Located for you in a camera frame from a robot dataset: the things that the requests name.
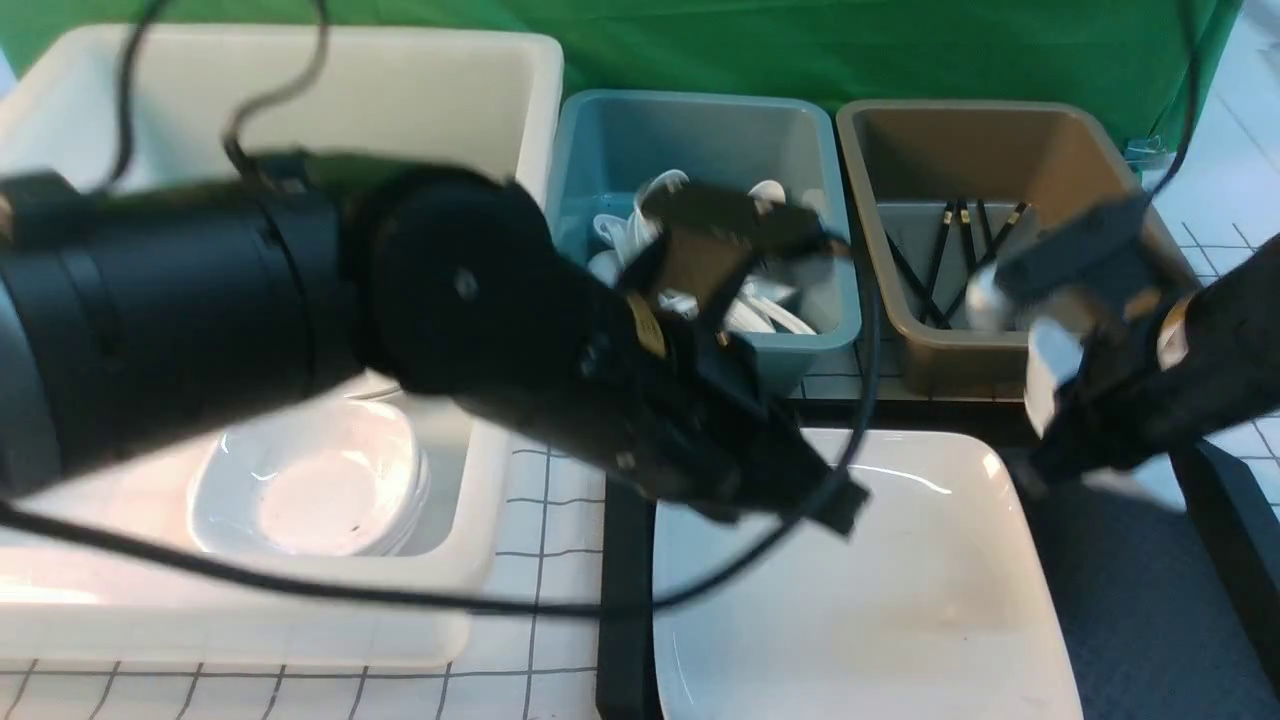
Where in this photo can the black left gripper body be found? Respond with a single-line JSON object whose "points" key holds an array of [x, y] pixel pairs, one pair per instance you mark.
{"points": [[682, 413]]}

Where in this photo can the white square rice plate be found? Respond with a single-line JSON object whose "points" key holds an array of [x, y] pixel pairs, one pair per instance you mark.
{"points": [[935, 608]]}

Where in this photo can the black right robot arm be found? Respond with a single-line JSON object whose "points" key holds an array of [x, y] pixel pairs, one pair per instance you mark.
{"points": [[1196, 365]]}

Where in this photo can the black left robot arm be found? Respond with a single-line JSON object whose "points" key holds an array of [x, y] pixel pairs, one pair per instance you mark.
{"points": [[133, 322]]}

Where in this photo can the pile of white spoons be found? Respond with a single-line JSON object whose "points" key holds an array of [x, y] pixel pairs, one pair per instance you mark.
{"points": [[761, 304]]}

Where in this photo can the black chopsticks in bin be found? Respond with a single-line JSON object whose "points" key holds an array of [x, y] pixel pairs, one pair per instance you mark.
{"points": [[937, 245]]}

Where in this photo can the blue plastic bin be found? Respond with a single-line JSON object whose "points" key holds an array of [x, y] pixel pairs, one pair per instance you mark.
{"points": [[610, 143]]}

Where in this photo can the white checked tablecloth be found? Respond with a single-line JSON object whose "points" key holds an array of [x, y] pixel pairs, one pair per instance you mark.
{"points": [[551, 544]]}

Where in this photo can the brown plastic bin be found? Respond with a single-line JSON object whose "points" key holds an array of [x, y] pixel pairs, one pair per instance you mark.
{"points": [[1058, 159]]}

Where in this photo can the stacked small white dishes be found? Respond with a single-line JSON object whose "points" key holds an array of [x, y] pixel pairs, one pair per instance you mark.
{"points": [[337, 479]]}

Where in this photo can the large white plastic bin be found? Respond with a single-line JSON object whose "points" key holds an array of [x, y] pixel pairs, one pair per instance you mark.
{"points": [[489, 100]]}

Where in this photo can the black serving tray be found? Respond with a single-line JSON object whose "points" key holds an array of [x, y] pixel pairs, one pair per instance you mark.
{"points": [[1164, 617]]}

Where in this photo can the metal clip on backdrop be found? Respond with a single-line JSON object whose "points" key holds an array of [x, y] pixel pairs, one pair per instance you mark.
{"points": [[1150, 154]]}

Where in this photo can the green backdrop cloth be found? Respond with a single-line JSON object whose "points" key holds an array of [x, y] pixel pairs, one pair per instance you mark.
{"points": [[1142, 68]]}

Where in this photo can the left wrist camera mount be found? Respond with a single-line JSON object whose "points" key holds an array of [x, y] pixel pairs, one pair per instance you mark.
{"points": [[706, 239]]}

